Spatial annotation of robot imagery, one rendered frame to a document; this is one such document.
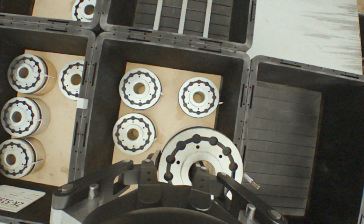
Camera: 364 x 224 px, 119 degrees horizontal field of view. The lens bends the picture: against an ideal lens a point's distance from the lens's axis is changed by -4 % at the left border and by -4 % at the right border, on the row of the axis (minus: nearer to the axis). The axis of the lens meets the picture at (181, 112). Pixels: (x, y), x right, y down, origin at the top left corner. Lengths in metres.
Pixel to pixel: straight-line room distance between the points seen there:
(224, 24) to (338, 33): 0.58
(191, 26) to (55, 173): 0.56
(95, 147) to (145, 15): 0.36
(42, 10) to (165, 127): 0.49
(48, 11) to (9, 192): 0.49
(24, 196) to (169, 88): 0.44
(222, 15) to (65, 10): 0.45
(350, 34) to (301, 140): 0.59
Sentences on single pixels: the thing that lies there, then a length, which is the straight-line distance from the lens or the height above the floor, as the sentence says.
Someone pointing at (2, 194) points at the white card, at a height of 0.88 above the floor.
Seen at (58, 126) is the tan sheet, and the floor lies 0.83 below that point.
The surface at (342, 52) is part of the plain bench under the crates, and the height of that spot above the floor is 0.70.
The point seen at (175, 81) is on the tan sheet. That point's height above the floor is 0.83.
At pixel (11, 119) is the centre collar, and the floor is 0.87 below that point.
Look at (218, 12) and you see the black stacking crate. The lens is 0.44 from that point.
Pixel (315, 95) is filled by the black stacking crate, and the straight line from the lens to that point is 0.51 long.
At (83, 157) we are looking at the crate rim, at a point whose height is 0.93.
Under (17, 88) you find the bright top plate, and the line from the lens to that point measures 0.51.
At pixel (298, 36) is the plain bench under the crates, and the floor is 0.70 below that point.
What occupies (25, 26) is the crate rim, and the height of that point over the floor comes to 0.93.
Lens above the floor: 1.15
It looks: 89 degrees down
